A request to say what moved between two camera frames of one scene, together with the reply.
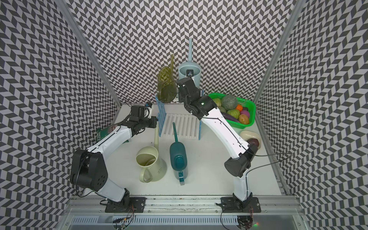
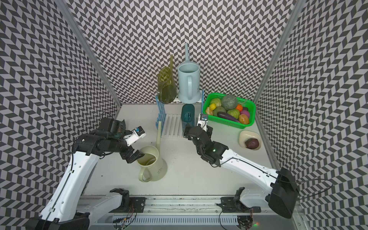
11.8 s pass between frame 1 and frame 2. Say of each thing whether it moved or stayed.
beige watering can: stayed
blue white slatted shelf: stayed
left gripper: moved
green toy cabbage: stayed
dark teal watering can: moved
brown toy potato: stayed
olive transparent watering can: stayed
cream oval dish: stayed
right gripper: moved
